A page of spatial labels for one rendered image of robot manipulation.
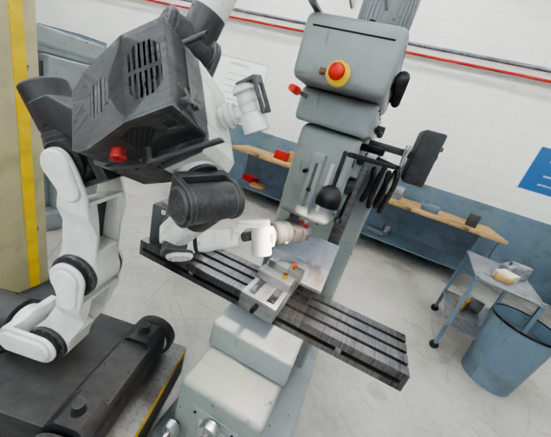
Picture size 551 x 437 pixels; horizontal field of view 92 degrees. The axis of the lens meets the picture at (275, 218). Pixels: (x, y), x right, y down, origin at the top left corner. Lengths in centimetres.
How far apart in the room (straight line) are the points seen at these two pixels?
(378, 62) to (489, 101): 467
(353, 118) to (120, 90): 59
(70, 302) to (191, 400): 51
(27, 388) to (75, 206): 71
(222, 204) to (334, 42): 50
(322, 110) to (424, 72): 449
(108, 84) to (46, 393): 104
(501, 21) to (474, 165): 198
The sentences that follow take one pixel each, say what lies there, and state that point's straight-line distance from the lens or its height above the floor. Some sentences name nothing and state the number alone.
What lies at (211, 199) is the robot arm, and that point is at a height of 143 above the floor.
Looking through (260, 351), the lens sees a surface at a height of 83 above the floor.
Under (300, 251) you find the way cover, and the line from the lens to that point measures 147.
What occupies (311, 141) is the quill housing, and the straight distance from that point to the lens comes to 92.
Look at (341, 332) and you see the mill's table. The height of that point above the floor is 92.
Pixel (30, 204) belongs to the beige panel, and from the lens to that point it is 233.
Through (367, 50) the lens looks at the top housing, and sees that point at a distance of 80.
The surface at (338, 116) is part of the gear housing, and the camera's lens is 87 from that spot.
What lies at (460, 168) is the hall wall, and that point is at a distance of 534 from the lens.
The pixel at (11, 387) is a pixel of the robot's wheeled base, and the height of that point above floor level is 57.
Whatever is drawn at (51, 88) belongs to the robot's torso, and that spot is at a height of 153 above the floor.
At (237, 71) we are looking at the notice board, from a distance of 606.
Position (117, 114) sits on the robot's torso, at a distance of 61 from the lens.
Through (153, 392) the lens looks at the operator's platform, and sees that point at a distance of 148.
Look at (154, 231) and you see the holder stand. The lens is 137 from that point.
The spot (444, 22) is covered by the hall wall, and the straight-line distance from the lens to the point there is 551.
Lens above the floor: 163
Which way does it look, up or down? 21 degrees down
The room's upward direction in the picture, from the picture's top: 16 degrees clockwise
